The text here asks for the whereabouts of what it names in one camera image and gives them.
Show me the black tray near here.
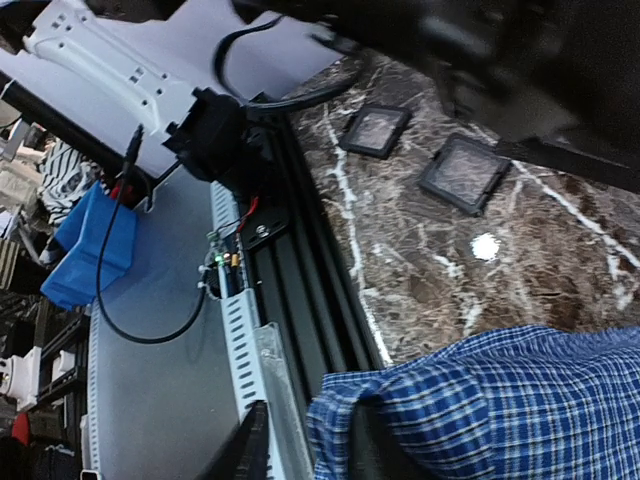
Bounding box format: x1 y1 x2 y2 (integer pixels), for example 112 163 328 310
339 104 413 160

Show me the blue checked shirt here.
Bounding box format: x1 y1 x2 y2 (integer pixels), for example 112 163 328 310
307 326 639 479

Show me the black front aluminium rail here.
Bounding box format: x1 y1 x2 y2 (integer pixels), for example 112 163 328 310
239 114 396 480

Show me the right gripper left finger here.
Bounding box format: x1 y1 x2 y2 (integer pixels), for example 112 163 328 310
197 400 269 480

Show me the black tray middle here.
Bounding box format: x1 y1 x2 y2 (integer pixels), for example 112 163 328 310
417 133 511 217

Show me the black cable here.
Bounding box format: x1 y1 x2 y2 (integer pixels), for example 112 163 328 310
94 123 209 346

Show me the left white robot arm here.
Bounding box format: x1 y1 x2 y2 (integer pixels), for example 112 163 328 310
1 1 340 198

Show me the black tray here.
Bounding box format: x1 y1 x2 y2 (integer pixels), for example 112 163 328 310
417 133 511 217
339 104 413 160

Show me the white slotted cable duct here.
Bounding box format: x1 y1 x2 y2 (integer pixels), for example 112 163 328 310
207 182 286 479

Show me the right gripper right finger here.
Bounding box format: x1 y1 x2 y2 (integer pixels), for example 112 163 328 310
330 1 639 191

